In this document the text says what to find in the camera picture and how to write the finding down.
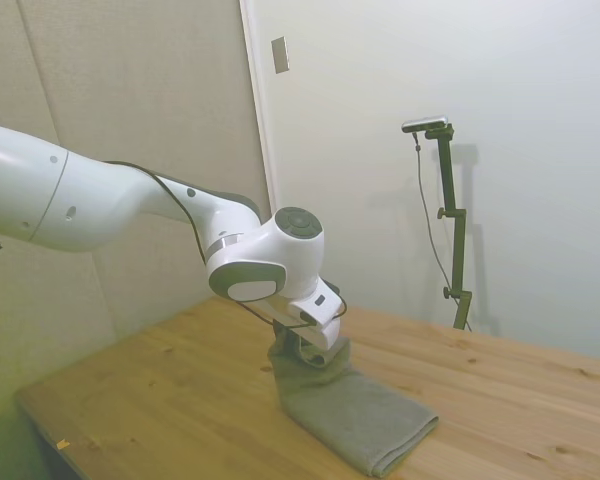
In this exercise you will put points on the white door frame trim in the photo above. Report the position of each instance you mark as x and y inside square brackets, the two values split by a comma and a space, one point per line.
[262, 125]

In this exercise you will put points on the small yellow tape scrap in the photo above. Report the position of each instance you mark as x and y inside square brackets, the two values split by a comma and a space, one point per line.
[62, 443]

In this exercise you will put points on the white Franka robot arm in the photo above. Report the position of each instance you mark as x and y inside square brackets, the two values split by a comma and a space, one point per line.
[95, 200]

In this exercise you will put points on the dark green camera stand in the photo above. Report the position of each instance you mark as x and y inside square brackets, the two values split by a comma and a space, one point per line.
[457, 250]

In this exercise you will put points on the grey towel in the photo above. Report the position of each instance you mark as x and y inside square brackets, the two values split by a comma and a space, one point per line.
[350, 415]

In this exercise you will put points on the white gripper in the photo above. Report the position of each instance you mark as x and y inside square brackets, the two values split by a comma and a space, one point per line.
[325, 330]

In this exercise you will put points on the grey wall switch plate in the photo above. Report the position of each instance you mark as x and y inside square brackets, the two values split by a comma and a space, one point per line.
[280, 55]

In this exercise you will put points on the silver exterior camera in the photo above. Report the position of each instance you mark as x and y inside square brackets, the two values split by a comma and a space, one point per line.
[424, 123]

